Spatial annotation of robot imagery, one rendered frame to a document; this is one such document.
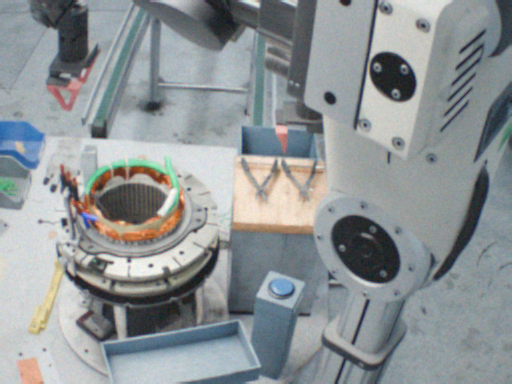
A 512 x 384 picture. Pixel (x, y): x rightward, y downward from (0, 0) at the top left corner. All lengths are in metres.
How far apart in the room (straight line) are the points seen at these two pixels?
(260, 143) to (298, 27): 1.15
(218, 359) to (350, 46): 0.82
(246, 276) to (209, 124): 1.98
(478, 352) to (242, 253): 1.45
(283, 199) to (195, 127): 1.98
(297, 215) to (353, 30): 0.96
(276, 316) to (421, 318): 1.45
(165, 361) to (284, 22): 0.80
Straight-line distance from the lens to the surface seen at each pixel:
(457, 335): 2.68
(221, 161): 1.94
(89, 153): 1.32
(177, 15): 0.56
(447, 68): 0.43
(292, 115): 1.33
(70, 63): 1.20
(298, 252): 1.42
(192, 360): 1.18
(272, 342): 1.36
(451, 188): 0.69
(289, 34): 0.48
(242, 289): 1.50
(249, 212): 1.37
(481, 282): 2.91
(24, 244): 1.73
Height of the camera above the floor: 2.00
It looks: 41 degrees down
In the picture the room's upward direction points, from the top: 6 degrees clockwise
